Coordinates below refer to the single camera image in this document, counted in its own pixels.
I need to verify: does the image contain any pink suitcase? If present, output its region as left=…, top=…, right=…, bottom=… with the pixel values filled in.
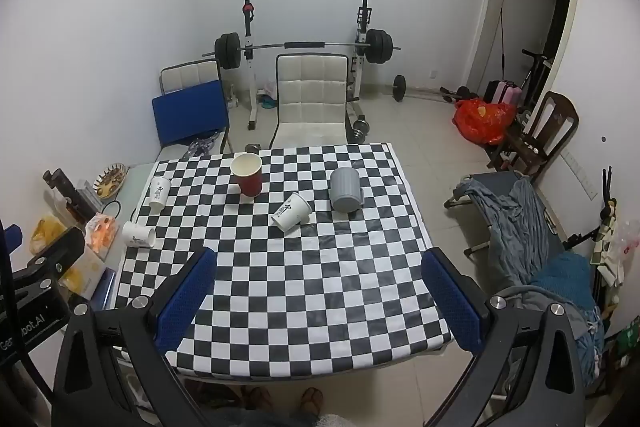
left=482, top=80, right=522, bottom=106

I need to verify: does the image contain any yellow snack bag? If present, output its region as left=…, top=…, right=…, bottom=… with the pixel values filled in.
left=30, top=215, right=68, bottom=255

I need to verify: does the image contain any dark wooden chair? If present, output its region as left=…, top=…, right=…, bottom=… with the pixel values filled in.
left=486, top=91, right=580, bottom=182

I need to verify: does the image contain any person's foot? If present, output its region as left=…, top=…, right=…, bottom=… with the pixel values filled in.
left=244, top=386, right=274, bottom=413
left=300, top=387, right=323, bottom=415

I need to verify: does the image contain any black router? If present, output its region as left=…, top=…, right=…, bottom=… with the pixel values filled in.
left=600, top=166, right=617, bottom=220

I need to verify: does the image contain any plate of snacks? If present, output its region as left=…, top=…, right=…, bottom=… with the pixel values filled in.
left=93, top=163, right=129, bottom=200

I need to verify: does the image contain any person's left foot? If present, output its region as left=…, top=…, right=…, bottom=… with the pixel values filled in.
left=244, top=386, right=274, bottom=413

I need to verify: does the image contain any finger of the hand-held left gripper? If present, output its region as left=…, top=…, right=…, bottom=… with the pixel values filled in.
left=12, top=227, right=87, bottom=295
left=0, top=223, right=24, bottom=267

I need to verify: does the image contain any beige cardboard box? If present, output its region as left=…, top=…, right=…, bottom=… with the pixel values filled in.
left=59, top=244, right=108, bottom=301

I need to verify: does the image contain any blue seat cushion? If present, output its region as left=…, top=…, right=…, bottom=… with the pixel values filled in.
left=152, top=80, right=230, bottom=146

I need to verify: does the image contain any red paper cup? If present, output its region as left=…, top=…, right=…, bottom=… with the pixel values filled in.
left=230, top=152, right=263, bottom=198

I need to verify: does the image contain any short barbell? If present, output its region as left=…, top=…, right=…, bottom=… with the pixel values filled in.
left=392, top=75, right=471, bottom=104

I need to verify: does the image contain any door frame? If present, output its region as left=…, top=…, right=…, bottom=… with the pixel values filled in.
left=464, top=0, right=583, bottom=110

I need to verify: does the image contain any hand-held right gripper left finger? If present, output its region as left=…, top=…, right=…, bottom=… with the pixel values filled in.
left=51, top=246, right=217, bottom=427

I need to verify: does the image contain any black white checkered tablecloth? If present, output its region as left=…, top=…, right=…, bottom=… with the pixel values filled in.
left=114, top=142, right=455, bottom=380

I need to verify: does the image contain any person's right foot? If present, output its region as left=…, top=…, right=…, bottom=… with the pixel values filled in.
left=300, top=387, right=323, bottom=415

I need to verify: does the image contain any teal blanket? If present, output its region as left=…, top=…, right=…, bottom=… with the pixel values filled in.
left=492, top=252, right=607, bottom=390

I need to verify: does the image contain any blue box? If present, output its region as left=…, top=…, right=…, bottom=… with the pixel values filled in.
left=91, top=268, right=119, bottom=312

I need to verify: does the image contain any long barbell with black plates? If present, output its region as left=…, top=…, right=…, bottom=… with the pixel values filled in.
left=201, top=29, right=402, bottom=70

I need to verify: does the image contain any white padded chair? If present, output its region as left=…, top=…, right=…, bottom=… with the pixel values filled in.
left=269, top=53, right=351, bottom=148
left=159, top=59, right=234, bottom=156

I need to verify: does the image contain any clear plastic wrapper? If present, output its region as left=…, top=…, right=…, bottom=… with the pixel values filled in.
left=182, top=133, right=223, bottom=159

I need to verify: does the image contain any orange snack bag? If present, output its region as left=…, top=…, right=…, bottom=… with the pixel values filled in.
left=85, top=213, right=119, bottom=258

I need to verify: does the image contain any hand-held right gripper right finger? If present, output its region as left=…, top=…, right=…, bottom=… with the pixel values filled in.
left=421, top=247, right=587, bottom=427

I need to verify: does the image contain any black kick scooter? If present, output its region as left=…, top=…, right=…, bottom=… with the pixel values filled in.
left=517, top=49, right=554, bottom=108

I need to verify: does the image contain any grey plastic cup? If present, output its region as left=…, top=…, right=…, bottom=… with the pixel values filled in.
left=329, top=166, right=365, bottom=213

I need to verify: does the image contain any grey cloth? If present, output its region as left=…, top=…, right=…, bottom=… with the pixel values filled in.
left=457, top=177, right=560, bottom=290

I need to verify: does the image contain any red plastic bag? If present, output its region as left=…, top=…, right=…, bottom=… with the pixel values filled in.
left=453, top=99, right=516, bottom=146

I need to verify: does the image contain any brown stand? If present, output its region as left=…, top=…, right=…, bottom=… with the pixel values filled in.
left=42, top=168, right=103, bottom=225

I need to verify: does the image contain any white paper cup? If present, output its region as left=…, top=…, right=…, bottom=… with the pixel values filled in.
left=122, top=221, right=157, bottom=248
left=148, top=176, right=172, bottom=210
left=270, top=192, right=312, bottom=231

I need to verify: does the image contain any white barbell rack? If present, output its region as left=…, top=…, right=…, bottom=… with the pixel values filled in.
left=239, top=0, right=374, bottom=131

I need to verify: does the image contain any folding cot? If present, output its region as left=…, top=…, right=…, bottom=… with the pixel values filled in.
left=444, top=171, right=571, bottom=260

